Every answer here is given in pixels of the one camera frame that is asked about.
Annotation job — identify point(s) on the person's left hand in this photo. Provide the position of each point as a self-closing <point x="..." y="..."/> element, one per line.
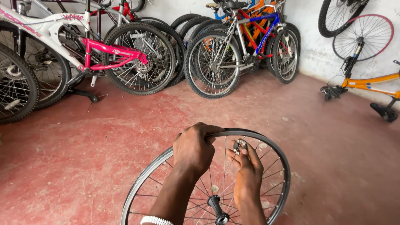
<point x="192" y="151"/>

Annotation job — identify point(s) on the person's right hand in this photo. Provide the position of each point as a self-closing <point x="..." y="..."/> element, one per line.
<point x="248" y="175"/>

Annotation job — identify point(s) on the round black spoke wrench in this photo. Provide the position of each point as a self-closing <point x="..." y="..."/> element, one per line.
<point x="239" y="145"/>

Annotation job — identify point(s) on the bare spoked bicycle wheel rim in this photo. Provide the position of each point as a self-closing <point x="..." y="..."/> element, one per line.
<point x="275" y="156"/>

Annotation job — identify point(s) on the row of black bicycle tyres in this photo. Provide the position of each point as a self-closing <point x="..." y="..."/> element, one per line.
<point x="190" y="23"/>

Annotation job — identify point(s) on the silver blue and red bicycle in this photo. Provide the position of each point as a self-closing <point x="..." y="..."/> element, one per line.
<point x="265" y="34"/>

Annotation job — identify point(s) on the orange bicycle with red-rimmed wheel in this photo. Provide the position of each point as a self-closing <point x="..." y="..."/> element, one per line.
<point x="365" y="82"/>

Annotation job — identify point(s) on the black knobby bicycle wheel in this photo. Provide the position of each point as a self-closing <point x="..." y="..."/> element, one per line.
<point x="31" y="84"/>
<point x="64" y="75"/>

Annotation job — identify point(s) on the orange bicycle with black tyres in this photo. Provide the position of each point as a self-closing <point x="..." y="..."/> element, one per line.
<point x="261" y="18"/>

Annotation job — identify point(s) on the hanging black tyre wheel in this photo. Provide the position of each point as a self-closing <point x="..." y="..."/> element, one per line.
<point x="325" y="26"/>

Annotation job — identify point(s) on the white and pink bicycle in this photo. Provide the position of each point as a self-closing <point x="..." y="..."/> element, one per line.
<point x="47" y="28"/>

